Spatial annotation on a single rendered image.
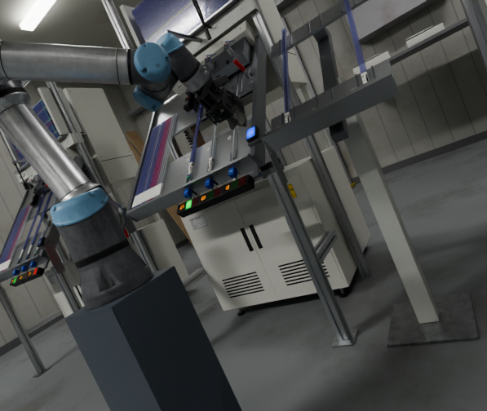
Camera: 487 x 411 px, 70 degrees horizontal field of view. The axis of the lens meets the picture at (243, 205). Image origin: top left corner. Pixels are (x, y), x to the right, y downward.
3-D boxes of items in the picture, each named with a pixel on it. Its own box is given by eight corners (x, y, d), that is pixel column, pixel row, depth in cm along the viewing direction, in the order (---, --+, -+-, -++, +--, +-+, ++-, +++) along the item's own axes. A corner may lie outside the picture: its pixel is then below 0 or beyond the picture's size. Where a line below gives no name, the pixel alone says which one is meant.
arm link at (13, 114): (88, 259, 80) (-77, 59, 74) (100, 251, 95) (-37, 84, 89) (131, 227, 83) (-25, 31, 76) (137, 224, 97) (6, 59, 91)
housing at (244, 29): (263, 54, 158) (245, 29, 149) (187, 103, 184) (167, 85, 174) (263, 43, 162) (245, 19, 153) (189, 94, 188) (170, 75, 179)
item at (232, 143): (256, 160, 119) (250, 155, 117) (135, 216, 154) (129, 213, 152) (257, 121, 130) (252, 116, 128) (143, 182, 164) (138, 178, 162)
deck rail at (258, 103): (265, 165, 119) (254, 154, 115) (260, 166, 120) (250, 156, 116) (266, 45, 158) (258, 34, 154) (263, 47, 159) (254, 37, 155)
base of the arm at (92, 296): (112, 303, 66) (90, 257, 65) (73, 313, 74) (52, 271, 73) (166, 269, 78) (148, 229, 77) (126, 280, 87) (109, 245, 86)
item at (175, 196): (260, 166, 120) (248, 155, 116) (139, 221, 155) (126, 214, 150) (260, 164, 121) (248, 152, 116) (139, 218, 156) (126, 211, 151)
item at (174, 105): (261, 94, 141) (254, 85, 138) (154, 156, 176) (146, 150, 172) (262, 46, 159) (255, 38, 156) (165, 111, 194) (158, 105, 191)
